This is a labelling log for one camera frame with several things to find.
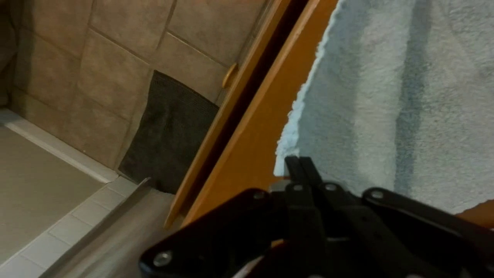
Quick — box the wooden pine dresser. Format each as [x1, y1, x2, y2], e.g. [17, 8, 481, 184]
[162, 0, 494, 278]

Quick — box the white terry towel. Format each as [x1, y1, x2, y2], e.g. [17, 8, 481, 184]
[273, 0, 494, 217]

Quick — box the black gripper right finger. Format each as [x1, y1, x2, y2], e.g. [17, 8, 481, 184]
[302, 155, 494, 278]

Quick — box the dark grey floor rug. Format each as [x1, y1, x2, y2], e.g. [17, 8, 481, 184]
[117, 70, 221, 197]

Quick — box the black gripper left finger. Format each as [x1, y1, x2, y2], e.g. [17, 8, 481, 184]
[137, 155, 313, 278]

